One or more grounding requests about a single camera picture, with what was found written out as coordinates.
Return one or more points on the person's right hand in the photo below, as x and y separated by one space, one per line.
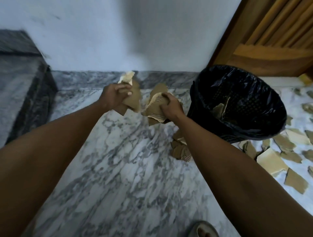
173 110

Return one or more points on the person's left hand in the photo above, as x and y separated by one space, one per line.
112 95

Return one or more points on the black bin with liner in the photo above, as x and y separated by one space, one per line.
232 139

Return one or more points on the brown paper pieces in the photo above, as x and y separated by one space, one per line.
271 162

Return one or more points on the person's right forearm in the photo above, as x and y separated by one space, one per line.
232 183

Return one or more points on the person's left forearm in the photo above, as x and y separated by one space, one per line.
44 171

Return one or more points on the person's right white sandal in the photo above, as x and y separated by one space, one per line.
193 232

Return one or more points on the grey granite staircase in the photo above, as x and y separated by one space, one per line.
19 85

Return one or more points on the brown wooden door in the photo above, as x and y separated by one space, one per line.
269 56

